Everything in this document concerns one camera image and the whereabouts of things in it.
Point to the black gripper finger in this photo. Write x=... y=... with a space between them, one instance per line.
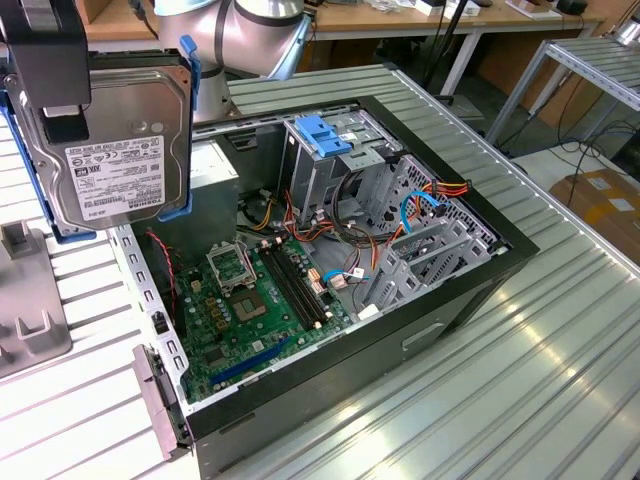
x=50 y=70

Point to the hard disk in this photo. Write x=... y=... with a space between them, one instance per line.
x=125 y=125

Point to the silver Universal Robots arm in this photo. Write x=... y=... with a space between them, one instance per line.
x=235 y=40

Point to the grey metal disk bay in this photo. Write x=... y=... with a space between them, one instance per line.
x=400 y=285

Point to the grey power supply unit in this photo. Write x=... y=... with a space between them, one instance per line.
x=210 y=220

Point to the grey parts rack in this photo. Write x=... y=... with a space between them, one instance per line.
x=30 y=290

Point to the CPU socket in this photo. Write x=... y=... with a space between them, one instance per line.
x=231 y=267

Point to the blue plastic drive latch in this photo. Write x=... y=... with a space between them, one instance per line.
x=322 y=137

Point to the grey metal drive cage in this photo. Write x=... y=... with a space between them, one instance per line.
x=307 y=185

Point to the brown square chipset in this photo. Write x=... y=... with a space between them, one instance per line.
x=248 y=306

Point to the black RAM slot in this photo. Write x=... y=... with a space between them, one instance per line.
x=285 y=291
x=300 y=285
x=292 y=288
x=306 y=283

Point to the green motherboard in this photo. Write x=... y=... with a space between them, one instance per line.
x=235 y=345

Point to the long wooden desk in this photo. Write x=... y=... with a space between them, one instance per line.
x=380 y=22

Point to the grey plastic case bezel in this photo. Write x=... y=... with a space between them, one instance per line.
x=155 y=400

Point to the blue expansion slot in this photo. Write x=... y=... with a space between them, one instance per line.
x=250 y=362

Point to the small white box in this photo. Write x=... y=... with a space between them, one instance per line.
x=432 y=6

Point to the black tripod stand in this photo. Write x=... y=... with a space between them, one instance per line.
x=446 y=45

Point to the black open PC case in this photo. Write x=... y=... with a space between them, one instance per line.
x=350 y=400

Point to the small black desk device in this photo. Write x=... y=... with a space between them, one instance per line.
x=572 y=6

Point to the brown cardboard box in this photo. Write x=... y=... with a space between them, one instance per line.
x=595 y=215

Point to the silver metal cylinder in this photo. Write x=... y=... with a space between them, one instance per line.
x=627 y=30

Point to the aluminium frame table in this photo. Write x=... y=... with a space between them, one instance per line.
x=595 y=62

